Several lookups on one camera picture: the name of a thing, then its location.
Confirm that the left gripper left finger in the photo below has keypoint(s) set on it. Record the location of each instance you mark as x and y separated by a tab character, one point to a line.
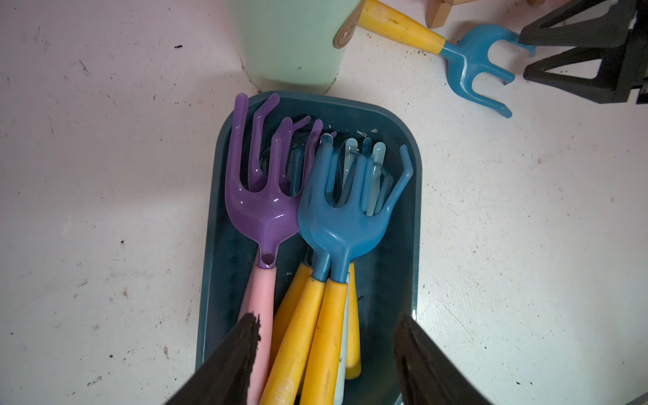
225	377

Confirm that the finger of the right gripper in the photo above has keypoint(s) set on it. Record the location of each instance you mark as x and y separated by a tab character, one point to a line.
622	69
582	23

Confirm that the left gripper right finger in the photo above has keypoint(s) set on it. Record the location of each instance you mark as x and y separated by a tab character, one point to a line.
425	374

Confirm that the teal storage box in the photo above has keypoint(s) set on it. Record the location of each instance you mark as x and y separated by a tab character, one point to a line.
386	277

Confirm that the purple rake pink handle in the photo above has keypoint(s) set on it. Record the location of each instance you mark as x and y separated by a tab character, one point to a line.
257	178
268	217

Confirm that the light blue rake white handle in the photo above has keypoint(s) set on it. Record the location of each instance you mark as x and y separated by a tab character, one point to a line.
371	190

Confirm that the green pen cup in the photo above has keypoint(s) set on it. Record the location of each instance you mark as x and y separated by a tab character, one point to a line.
293	45

